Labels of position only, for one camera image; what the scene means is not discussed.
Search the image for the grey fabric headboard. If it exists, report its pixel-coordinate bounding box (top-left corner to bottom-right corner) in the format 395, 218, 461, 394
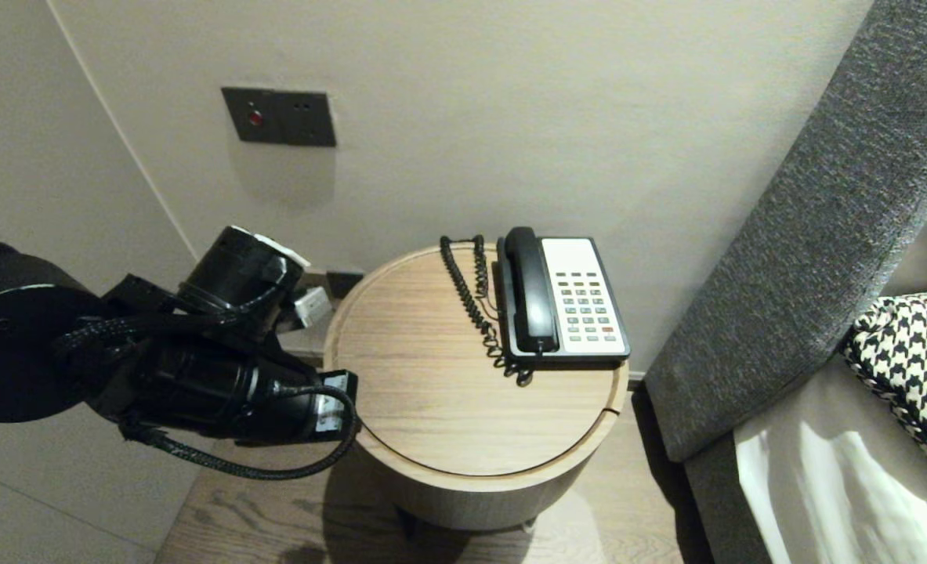
644, 0, 927, 465

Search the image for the white bed sheet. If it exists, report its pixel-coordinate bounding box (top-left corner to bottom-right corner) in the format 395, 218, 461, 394
733, 352, 927, 564

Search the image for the black coiled telephone cord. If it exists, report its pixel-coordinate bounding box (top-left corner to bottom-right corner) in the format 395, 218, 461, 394
440, 234, 537, 387

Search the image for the black and white desk phone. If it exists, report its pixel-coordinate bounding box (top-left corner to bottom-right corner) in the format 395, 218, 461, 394
497, 237, 632, 369

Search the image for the black telephone handset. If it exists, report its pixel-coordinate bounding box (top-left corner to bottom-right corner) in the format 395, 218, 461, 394
504, 227, 562, 354

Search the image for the grey upholstered bed base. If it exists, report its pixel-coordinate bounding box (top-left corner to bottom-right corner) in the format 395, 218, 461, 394
685, 433, 787, 564

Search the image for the round wooden side table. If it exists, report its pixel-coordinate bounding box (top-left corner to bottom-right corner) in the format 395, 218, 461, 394
324, 243, 630, 532

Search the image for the black white houndstooth pillow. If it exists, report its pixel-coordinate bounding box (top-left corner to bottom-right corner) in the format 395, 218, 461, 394
839, 290, 927, 496

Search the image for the grey wall power outlet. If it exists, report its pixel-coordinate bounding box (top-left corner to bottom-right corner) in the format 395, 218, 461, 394
327, 270, 365, 299

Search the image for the black braided cable sleeve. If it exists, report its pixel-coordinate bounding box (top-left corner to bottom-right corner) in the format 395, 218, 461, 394
118, 382, 362, 481

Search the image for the dark wall switch panel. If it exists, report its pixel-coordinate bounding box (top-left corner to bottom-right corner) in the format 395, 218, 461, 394
222, 86, 337, 148

